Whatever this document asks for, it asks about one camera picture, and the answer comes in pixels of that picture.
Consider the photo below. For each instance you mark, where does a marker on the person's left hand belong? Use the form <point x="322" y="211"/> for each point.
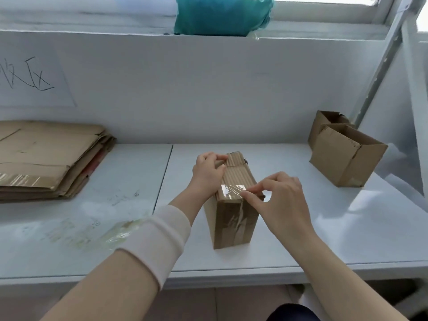
<point x="205" y="177"/>

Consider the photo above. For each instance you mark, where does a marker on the person's right hand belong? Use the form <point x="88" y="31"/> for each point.
<point x="287" y="213"/>

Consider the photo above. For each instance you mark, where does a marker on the large cardboard box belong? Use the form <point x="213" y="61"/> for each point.
<point x="230" y="223"/>

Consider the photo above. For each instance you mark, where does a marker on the torn-edge brown cardboard box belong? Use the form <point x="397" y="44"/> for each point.
<point x="337" y="160"/>

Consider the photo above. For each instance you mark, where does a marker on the small brown cardboard box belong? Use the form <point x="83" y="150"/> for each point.
<point x="322" y="121"/>

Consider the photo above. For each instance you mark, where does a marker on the clear tape wad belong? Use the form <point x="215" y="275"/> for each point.
<point x="118" y="232"/>

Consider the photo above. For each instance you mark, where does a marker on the red printed cardboard box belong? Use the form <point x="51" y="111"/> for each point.
<point x="93" y="165"/>

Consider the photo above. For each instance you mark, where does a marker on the green printed cardboard box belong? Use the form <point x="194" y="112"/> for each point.
<point x="83" y="183"/>

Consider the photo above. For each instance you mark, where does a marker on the person's right forearm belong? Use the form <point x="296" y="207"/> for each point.
<point x="344" y="287"/>

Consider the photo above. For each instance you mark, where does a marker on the person's left forearm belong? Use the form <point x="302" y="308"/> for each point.
<point x="100" y="287"/>

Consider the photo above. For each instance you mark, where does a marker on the person's black trousers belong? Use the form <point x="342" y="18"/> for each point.
<point x="294" y="314"/>

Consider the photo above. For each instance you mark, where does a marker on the white wrist sleeve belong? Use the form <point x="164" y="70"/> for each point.
<point x="157" y="240"/>

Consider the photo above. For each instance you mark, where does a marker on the white metal shelf rack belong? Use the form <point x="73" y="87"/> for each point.
<point x="372" y="81"/>

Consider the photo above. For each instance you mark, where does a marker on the teal plastic bag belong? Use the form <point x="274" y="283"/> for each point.
<point x="220" y="14"/>

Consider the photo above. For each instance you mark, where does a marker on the white handwritten paper sign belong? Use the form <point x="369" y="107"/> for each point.
<point x="33" y="93"/>

